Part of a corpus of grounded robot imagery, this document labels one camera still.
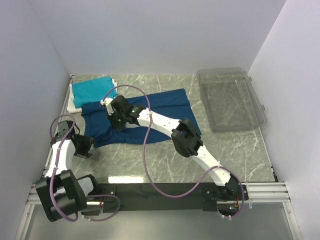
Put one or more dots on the black base beam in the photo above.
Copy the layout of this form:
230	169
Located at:
143	197

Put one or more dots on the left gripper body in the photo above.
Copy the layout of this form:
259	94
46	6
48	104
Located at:
83	146

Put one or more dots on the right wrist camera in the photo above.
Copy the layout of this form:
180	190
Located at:
107	103

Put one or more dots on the clear plastic bin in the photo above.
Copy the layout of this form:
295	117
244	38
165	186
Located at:
229	99

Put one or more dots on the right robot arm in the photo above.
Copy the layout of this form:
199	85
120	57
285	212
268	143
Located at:
184	135

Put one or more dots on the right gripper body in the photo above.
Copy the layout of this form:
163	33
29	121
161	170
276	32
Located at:
118	119

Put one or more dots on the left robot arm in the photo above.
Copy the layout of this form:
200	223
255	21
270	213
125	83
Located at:
59	190

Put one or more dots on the teal folded t-shirt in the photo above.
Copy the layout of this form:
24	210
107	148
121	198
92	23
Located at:
93	91

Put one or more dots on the white folded t-shirt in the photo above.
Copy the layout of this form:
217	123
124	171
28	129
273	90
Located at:
72	105

